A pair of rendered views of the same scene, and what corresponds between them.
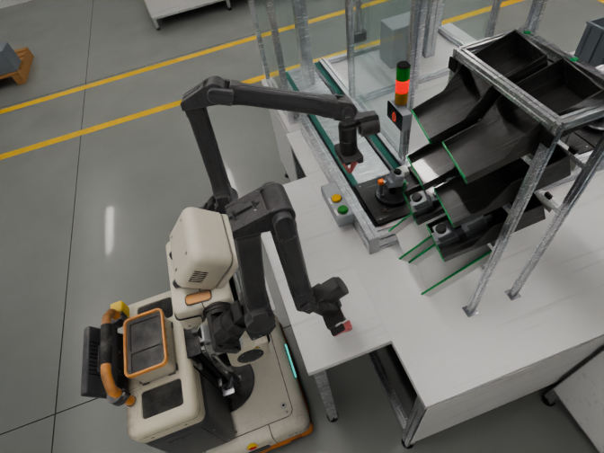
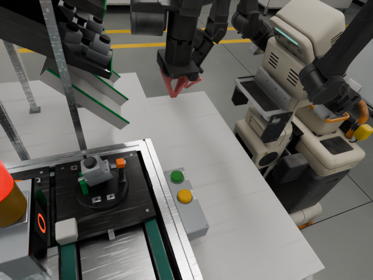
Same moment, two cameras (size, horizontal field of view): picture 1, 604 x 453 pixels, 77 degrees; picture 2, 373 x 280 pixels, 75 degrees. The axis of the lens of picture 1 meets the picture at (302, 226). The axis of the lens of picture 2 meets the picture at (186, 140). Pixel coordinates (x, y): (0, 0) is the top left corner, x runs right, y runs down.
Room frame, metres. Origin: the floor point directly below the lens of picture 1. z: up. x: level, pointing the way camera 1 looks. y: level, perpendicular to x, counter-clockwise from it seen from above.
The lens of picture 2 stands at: (1.43, -0.32, 1.58)
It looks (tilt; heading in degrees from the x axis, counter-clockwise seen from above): 46 degrees down; 160
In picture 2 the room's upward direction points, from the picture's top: 11 degrees clockwise
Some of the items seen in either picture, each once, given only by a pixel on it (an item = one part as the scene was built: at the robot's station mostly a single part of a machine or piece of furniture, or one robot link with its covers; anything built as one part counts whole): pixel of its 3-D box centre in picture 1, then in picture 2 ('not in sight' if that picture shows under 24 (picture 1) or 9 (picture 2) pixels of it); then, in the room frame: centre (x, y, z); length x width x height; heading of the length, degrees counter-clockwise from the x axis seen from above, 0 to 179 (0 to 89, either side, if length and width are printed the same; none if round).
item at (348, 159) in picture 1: (348, 146); (179, 51); (0.96, -0.20, 1.34); 0.10 x 0.07 x 0.07; 9
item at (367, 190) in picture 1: (392, 196); (103, 190); (1.03, -0.39, 0.96); 0.24 x 0.24 x 0.02; 9
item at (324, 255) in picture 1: (350, 243); (166, 176); (0.93, -0.19, 0.84); 0.90 x 0.70 x 0.03; 9
